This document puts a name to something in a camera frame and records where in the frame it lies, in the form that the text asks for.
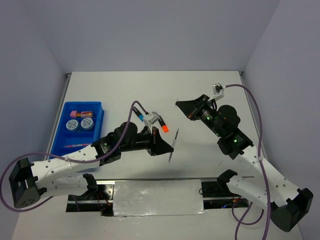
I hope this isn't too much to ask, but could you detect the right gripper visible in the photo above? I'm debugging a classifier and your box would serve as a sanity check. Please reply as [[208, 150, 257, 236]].
[[176, 93, 224, 137]]

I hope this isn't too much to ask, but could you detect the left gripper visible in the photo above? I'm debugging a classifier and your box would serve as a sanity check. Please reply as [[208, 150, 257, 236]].
[[120, 126, 173, 156]]

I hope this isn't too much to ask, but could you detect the grey clear pen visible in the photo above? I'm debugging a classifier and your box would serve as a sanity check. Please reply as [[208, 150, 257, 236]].
[[168, 128, 180, 162]]

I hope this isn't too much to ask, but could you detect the blue-capped black highlighter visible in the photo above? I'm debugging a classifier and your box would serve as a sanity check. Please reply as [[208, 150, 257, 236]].
[[133, 106, 144, 122]]

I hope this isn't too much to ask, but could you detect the orange clear pen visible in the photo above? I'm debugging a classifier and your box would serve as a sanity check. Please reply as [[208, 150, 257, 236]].
[[63, 143, 91, 148]]

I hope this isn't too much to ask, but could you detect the blue white round jar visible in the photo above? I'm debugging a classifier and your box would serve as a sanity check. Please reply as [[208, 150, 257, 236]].
[[65, 119, 81, 132]]

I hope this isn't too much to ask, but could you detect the pink pen bundle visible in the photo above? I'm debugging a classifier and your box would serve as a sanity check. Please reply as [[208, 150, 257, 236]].
[[69, 110, 94, 118]]

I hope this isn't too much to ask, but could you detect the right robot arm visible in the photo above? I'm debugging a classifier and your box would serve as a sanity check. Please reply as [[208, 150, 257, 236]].
[[175, 94, 314, 232]]

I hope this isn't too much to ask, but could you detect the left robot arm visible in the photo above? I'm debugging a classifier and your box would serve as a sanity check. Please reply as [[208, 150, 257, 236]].
[[8, 122, 174, 209]]

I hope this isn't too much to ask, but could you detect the orange-capped black highlighter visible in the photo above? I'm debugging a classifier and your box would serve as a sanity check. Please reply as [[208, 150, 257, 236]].
[[158, 116, 169, 133]]

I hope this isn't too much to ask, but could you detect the silver taped plate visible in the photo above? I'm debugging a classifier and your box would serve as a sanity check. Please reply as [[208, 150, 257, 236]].
[[113, 179, 205, 217]]

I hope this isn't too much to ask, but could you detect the blue plastic bin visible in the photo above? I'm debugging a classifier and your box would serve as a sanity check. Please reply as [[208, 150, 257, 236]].
[[50, 101, 104, 156]]

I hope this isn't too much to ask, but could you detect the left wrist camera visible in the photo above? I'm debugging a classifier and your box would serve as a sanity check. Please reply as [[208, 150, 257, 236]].
[[143, 111, 160, 134]]

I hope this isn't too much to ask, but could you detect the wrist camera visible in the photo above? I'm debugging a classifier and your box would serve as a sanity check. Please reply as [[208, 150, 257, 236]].
[[143, 111, 160, 134], [208, 83, 226, 102]]

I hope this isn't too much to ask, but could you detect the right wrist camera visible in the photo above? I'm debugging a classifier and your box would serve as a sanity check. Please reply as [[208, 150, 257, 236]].
[[208, 83, 226, 102]]

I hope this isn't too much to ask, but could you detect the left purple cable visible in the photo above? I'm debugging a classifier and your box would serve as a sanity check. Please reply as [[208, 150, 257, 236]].
[[0, 100, 151, 213]]

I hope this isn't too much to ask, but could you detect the purple cable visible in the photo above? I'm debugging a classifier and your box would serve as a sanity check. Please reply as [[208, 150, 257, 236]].
[[223, 84, 272, 240], [0, 100, 151, 213]]

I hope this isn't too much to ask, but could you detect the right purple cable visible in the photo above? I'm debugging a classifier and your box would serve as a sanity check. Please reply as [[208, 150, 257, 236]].
[[223, 84, 272, 240]]

